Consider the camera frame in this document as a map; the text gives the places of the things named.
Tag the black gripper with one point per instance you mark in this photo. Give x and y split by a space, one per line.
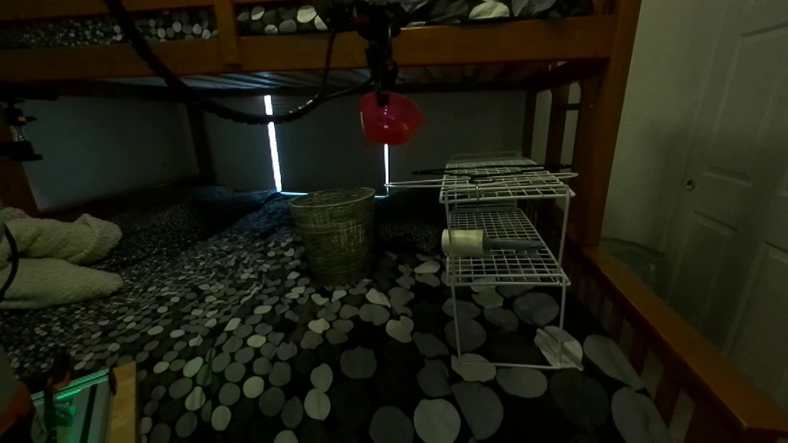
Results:
379 41

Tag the red bowl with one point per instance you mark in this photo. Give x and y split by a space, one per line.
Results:
393 122

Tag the grey window blinds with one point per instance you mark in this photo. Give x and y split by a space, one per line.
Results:
328 156

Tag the dotted mattress cover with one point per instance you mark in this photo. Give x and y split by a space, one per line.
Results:
307 16

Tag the woven wicker basket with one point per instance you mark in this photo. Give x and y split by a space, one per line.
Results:
335 234

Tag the white cup on shelf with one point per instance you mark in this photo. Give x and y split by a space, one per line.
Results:
462 241

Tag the blue blanket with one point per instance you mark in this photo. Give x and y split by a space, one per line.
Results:
248 212

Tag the translucent mesh hamper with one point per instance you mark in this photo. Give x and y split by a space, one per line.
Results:
637 262

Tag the black dotted bedspread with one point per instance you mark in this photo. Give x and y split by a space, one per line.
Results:
248 369

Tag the white crumpled pillow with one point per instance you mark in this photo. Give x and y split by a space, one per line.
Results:
58 238

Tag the white panel door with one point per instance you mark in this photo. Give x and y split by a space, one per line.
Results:
739 162

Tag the white flat pillow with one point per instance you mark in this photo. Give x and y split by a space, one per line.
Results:
51 281

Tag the small wooden board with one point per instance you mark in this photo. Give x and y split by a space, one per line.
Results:
125 407

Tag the green lit device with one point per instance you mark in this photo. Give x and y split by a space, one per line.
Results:
69 407

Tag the wooden bunk bed frame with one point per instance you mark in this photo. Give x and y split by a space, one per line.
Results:
494 41

